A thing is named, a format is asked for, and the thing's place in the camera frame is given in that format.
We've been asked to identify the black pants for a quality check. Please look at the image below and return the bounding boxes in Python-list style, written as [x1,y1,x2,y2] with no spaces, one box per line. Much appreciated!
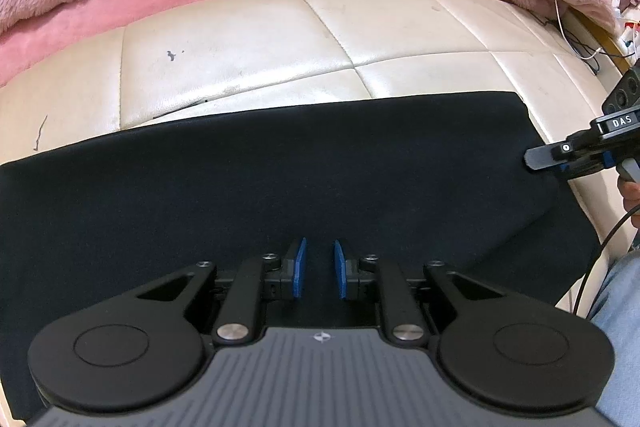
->
[1,92,599,419]

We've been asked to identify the right hand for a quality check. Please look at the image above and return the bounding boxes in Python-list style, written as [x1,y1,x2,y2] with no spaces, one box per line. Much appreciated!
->
[617,176,640,229]

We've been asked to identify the blue jeans leg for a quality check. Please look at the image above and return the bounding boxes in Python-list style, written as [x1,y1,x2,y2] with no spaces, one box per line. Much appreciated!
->
[589,251,640,426]

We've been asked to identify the black cable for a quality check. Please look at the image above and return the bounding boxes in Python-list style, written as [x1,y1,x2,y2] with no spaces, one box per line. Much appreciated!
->
[572,210,640,319]

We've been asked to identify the white charging cable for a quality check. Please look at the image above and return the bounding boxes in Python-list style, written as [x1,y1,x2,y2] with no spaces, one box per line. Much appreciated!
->
[549,0,609,61]

